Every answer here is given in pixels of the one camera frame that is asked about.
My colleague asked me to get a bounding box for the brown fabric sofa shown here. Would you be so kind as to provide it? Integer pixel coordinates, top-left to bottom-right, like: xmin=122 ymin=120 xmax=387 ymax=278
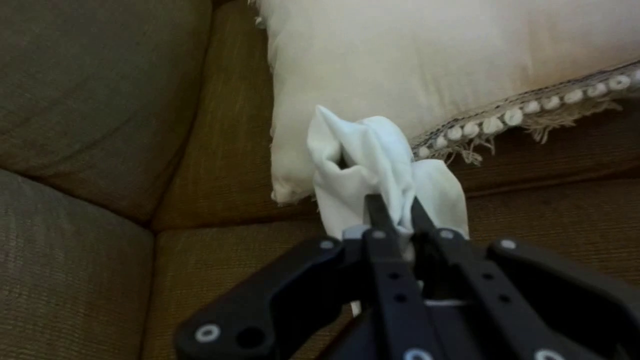
xmin=0 ymin=0 xmax=322 ymax=360

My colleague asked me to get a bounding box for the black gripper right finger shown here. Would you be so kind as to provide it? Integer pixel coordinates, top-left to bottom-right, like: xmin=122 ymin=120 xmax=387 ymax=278
xmin=411 ymin=204 xmax=640 ymax=360

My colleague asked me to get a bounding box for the white towel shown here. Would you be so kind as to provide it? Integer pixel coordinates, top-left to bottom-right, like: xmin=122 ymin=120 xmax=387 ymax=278
xmin=306 ymin=107 xmax=470 ymax=258

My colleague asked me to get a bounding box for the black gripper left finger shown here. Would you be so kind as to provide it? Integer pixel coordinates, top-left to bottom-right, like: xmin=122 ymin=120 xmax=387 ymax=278
xmin=174 ymin=195 xmax=435 ymax=360

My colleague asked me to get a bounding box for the white fringed pillow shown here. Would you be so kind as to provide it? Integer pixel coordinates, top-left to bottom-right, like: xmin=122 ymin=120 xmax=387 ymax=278
xmin=247 ymin=0 xmax=640 ymax=204

